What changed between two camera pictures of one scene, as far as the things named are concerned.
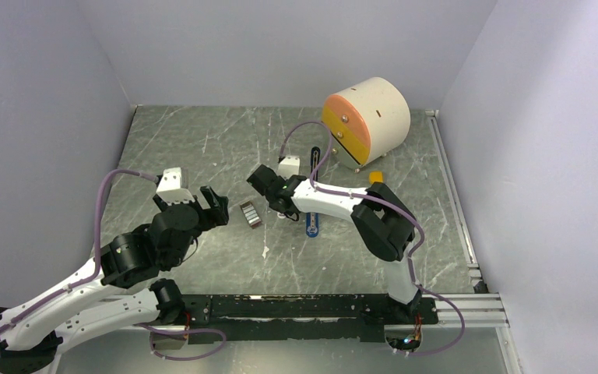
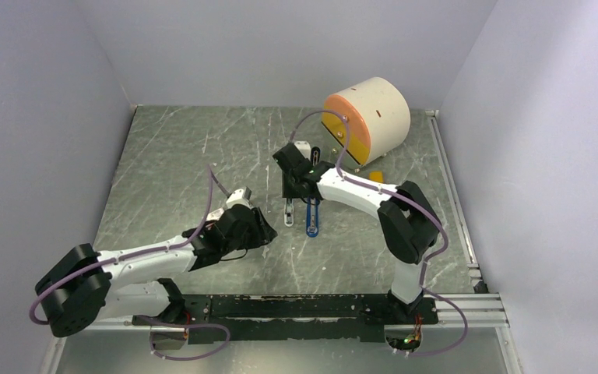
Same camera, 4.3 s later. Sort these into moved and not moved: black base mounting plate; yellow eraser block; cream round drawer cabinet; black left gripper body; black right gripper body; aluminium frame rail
Moved: black right gripper body; black left gripper body
Not moved: yellow eraser block; black base mounting plate; aluminium frame rail; cream round drawer cabinet
